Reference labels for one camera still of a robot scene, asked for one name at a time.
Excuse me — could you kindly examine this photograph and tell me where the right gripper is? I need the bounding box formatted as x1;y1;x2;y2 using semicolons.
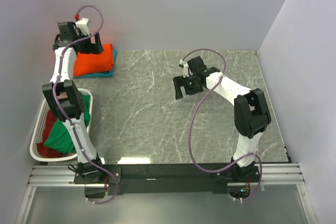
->
173;73;204;100

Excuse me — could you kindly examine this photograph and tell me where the orange t-shirt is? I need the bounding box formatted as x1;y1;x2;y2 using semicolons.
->
72;43;116;77

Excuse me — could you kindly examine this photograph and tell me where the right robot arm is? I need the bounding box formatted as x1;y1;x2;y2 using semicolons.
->
173;56;271;182

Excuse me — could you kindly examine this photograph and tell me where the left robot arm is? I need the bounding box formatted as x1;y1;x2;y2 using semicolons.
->
43;18;105;183

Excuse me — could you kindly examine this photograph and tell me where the folded teal t-shirt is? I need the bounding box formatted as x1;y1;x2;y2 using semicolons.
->
73;48;118;79

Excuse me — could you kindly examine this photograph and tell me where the white laundry basket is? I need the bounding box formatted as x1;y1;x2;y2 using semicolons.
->
29;99;98;162

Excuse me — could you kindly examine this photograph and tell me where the green t-shirt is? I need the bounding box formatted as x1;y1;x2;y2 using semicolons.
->
44;92;92;154

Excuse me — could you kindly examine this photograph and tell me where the dark red t-shirt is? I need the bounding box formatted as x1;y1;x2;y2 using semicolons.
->
36;111;62;158

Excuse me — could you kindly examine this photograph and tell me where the black base beam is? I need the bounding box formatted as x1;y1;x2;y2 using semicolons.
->
74;163;260;195

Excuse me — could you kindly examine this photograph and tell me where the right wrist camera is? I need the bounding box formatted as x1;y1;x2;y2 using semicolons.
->
179;59;190;77

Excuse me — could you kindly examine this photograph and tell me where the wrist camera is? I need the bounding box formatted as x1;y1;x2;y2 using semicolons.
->
75;13;91;36
179;59;190;77

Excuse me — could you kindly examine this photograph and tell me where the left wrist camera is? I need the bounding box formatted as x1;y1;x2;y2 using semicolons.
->
75;13;91;36

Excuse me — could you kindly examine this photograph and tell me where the aluminium frame rail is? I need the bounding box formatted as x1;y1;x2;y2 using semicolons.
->
28;163;305;187

